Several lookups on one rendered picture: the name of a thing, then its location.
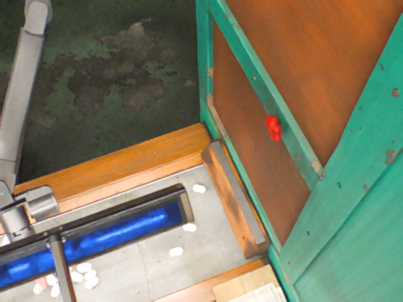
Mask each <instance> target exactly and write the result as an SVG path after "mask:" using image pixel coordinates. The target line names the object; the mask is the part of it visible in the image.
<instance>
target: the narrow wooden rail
mask: <svg viewBox="0 0 403 302"><path fill-rule="evenodd" d="M266 265H270V266H271V268H272V271H273V273H274V274H275V272H274V269H273V267H272V265H271V263H270V260H269V258H268V256H267V255H266V256H263V257H260V258H258V259H257V260H254V261H251V262H248V263H246V264H244V265H241V266H239V267H236V268H233V269H231V270H229V271H227V272H225V273H222V274H219V275H216V276H214V277H212V278H209V279H207V280H204V281H200V282H198V283H195V284H193V285H190V286H188V287H186V288H183V289H181V290H178V291H176V292H174V293H171V294H169V295H167V296H162V297H160V298H157V299H155V300H152V301H150V302H217V300H216V298H215V297H214V294H213V291H212V287H213V286H216V285H219V284H220V283H223V282H226V281H228V280H232V279H234V278H237V277H240V276H241V275H244V274H247V273H250V272H252V271H254V270H256V269H258V268H260V267H263V266H266ZM275 275H276V274H275Z"/></svg>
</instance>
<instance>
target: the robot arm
mask: <svg viewBox="0 0 403 302"><path fill-rule="evenodd" d="M24 13H25V19H26V23H25V26H24V27H21V31H20V34H19V42H18V45H17V51H16V55H15V58H14V63H13V67H12V72H11V76H10V79H9V85H8V88H7V92H6V96H5V101H4V106H3V109H2V113H1V118H0V222H1V224H2V226H3V228H4V232H5V234H6V236H7V238H8V240H9V243H12V242H15V241H18V240H20V239H24V238H25V237H29V236H31V235H33V234H36V233H35V231H34V229H33V227H32V224H31V223H30V220H29V218H28V215H27V212H26V209H27V210H28V212H29V214H30V217H31V218H32V219H35V221H40V220H41V219H44V218H46V217H49V216H51V215H53V214H54V215H55V214H57V213H59V212H61V211H60V207H59V205H58V202H57V201H56V198H55V196H54V193H53V191H52V188H51V186H49V185H42V186H39V187H37V188H31V189H30V188H29V190H28V189H27V190H25V191H23V192H21V193H18V194H15V195H14V192H13V190H14V186H15V183H16V179H17V173H18V172H17V171H18V168H19V163H20V159H21V156H22V150H23V142H24V137H25V134H26V131H27V125H28V121H29V117H30V112H31V108H32V103H33V99H34V96H35V91H36V87H37V82H38V78H39V74H40V69H41V65H42V59H43V58H44V54H45V48H46V44H47V39H48V35H47V34H46V32H47V31H48V30H49V29H50V28H51V25H52V20H53V11H52V4H51V1H50V0H26V2H25V8H24ZM24 204H25V205H26V209H25V208H24V206H23V205H24ZM36 281H37V282H38V283H39V284H40V285H41V286H42V287H43V288H44V289H45V288H47V278H46V276H45V277H43V278H40V279H38V280H36Z"/></svg>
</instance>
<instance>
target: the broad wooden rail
mask: <svg viewBox="0 0 403 302"><path fill-rule="evenodd" d="M211 140H213V139H212V136H211V134H210V132H209V130H208V129H207V126H206V124H205V123H204V122H200V123H198V124H195V125H193V126H190V127H187V128H184V129H180V130H178V131H175V132H169V133H167V134H163V135H161V136H159V137H156V138H153V139H149V140H147V141H144V142H141V143H138V144H136V145H132V146H130V147H126V148H124V149H121V150H118V151H116V152H112V153H109V154H107V155H104V156H101V157H98V158H95V159H93V160H89V161H86V162H84V163H81V164H79V165H75V166H73V167H68V168H65V169H62V170H59V171H56V172H54V173H51V174H49V175H45V176H42V177H40V178H37V179H34V180H31V181H28V182H26V183H23V184H20V185H18V186H14V190H13V192H14V195H15V194H18V193H21V192H23V191H25V190H27V189H28V190H29V188H30V189H31V188H37V187H39V186H42V185H49V186H51V188H52V191H53V193H54V196H55V198H56V201H57V202H58V205H59V207H60V211H61V212H59V213H57V214H55V215H54V214H53V215H51V216H49V217H46V218H44V219H41V220H40V221H35V219H32V218H31V217H30V214H29V212H28V210H27V209H26V205H25V204H24V205H23V206H24V208H25V209H26V212H27V215H28V218H29V220H30V223H31V224H32V225H33V224H36V223H39V222H41V221H44V220H46V219H50V218H53V217H54V216H60V215H62V214H65V213H68V212H70V211H73V210H75V209H79V208H81V207H84V206H87V205H89V204H91V203H95V202H97V201H100V200H103V199H107V198H110V197H112V196H116V195H118V194H121V193H124V192H127V191H130V190H132V189H134V188H137V187H140V186H143V185H146V184H148V183H152V182H154V181H157V180H160V179H162V178H165V177H168V176H170V175H173V174H176V173H181V172H183V171H186V170H190V169H192V168H195V167H198V166H200V165H203V162H202V159H201V158H200V154H201V153H202V151H203V149H204V148H205V147H206V145H207V144H208V142H209V141H211Z"/></svg>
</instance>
